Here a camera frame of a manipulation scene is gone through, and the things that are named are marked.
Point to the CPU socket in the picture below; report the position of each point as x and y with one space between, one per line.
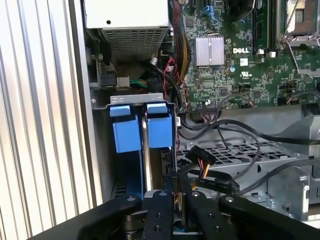
303 17

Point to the open grey PC case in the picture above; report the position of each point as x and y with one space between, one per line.
83 75

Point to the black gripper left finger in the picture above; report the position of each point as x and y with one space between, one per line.
160 215

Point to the blue motherboard port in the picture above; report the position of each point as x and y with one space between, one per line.
208 11

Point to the RAM stick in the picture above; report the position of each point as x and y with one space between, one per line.
258 25

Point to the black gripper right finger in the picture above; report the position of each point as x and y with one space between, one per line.
210 220

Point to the silver power supply unit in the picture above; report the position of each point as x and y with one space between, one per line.
125 15

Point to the green Dell motherboard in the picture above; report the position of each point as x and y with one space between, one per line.
262 82

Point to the black front panel connector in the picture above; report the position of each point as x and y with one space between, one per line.
208 108

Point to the grey metal disk bay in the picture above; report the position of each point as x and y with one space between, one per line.
287 197

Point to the metal socket cover frame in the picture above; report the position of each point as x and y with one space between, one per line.
308 71

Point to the hard disk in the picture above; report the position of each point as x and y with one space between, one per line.
125 136

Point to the silver chipset heatsink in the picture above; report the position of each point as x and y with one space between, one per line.
209 51

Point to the thin metal locking lever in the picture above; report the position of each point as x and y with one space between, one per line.
291 22

